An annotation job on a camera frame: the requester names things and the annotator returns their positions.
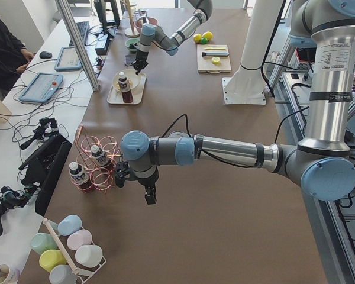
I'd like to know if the computer mouse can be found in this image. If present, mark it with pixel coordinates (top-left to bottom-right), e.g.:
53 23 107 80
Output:
39 51 53 59

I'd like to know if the steel cylinder muddler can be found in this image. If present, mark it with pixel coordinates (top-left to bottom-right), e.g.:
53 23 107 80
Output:
201 51 229 57

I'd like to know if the green bowl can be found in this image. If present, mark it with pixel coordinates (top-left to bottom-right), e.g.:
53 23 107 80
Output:
125 38 139 53

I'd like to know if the blue teach pendant far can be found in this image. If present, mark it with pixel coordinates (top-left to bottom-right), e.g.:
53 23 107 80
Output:
54 47 82 72

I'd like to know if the wooden cup tree stand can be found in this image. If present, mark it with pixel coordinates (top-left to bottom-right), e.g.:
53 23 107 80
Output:
120 0 140 38

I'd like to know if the dark tea bottle on tray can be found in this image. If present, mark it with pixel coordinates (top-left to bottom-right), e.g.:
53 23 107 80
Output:
117 72 133 103

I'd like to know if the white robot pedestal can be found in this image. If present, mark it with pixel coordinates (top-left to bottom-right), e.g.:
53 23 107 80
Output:
222 0 286 105

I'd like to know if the white plate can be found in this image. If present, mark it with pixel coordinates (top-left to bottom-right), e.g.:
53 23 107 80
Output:
112 69 141 91

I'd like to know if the copper wire bottle rack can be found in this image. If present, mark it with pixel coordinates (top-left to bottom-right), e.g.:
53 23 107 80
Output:
74 125 121 193

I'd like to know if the green lime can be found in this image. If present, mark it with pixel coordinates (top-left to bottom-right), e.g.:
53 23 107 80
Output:
199 37 209 44

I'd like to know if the half lemon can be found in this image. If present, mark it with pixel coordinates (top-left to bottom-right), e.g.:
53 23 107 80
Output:
211 57 221 64

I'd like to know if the aluminium frame post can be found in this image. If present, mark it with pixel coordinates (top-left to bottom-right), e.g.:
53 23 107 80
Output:
56 0 100 91

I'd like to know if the blue teach pendant near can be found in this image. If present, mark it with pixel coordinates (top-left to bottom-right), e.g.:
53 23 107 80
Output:
18 72 63 103

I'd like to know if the pink ice bowl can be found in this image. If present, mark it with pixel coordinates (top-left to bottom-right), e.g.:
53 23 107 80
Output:
134 16 158 31

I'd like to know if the blue teach pendant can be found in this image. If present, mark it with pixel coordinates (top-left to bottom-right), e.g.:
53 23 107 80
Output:
18 72 63 103
54 47 82 72

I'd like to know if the yellow lemon outer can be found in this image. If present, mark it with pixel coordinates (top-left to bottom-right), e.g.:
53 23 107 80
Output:
202 31 214 41

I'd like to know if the pastel cup rack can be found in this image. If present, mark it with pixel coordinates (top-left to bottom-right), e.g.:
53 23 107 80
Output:
30 215 107 283

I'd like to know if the yellow plastic knife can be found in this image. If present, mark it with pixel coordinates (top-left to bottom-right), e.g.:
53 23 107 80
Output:
204 46 227 50

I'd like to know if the black keyboard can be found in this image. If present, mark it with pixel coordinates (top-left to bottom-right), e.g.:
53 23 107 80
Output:
76 21 90 46

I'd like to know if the bottle in rack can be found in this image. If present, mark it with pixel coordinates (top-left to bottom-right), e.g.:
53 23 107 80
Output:
69 162 94 193
91 144 114 171

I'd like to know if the yellow lemon near board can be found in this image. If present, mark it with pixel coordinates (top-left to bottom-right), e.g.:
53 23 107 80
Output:
193 33 202 43

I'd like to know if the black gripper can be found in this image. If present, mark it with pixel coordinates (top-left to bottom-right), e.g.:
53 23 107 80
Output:
114 162 159 205
132 50 149 75

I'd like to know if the seated person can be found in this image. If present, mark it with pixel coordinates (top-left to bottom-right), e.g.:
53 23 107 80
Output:
0 19 35 95

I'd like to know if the cream rabbit tray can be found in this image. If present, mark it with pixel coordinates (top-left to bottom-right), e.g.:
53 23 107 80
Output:
107 73 147 105

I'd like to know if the wooden cutting board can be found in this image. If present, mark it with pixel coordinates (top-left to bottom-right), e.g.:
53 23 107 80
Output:
196 44 231 73

